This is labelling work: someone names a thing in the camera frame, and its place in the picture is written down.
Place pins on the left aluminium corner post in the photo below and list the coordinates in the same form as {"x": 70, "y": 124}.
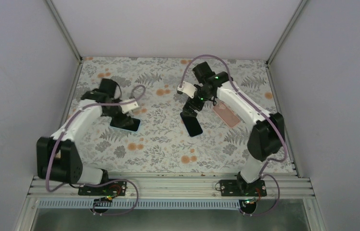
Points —
{"x": 64, "y": 30}

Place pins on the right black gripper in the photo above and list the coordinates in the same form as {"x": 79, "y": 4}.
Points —
{"x": 191, "y": 112}

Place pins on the right aluminium corner post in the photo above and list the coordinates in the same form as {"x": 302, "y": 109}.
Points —
{"x": 286, "y": 31}

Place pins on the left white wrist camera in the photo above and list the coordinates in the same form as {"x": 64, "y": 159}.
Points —
{"x": 128, "y": 105}

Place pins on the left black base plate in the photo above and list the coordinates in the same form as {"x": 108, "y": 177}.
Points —
{"x": 114, "y": 189}

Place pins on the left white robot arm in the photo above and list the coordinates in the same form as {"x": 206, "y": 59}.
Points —
{"x": 58, "y": 158}

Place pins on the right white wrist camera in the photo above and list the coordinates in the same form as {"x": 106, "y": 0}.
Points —
{"x": 187, "y": 88}

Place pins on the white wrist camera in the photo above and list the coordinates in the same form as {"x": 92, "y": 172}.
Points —
{"x": 128, "y": 105}
{"x": 187, "y": 88}

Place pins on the slotted grey cable duct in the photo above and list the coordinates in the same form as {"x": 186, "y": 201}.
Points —
{"x": 87, "y": 203}

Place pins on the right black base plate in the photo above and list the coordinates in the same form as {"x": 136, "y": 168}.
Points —
{"x": 239, "y": 188}

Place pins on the floral patterned table mat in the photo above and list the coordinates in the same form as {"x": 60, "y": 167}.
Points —
{"x": 162, "y": 143}

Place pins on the aluminium corner post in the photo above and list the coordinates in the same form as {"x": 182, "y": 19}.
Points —
{"x": 286, "y": 31}
{"x": 64, "y": 30}

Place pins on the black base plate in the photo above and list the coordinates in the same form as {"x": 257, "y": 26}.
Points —
{"x": 114, "y": 189}
{"x": 239, "y": 188}

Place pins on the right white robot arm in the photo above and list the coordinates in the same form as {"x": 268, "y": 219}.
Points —
{"x": 266, "y": 130}

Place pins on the pink phone case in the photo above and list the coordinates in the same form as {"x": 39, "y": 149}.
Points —
{"x": 226, "y": 115}

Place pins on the aluminium mounting rail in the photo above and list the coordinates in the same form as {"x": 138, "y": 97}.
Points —
{"x": 189, "y": 186}

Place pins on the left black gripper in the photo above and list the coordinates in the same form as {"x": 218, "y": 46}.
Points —
{"x": 125, "y": 116}

